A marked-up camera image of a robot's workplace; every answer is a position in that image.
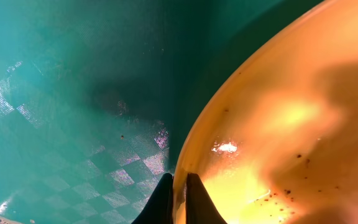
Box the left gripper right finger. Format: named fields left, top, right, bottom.
left=185, top=173, right=227, bottom=224

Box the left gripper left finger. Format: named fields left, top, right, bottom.
left=132, top=173, right=173, bottom=224

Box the yellow plate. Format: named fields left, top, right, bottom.
left=173, top=1, right=358, bottom=223

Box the teal plastic tray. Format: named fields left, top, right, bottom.
left=0, top=0, right=317, bottom=223

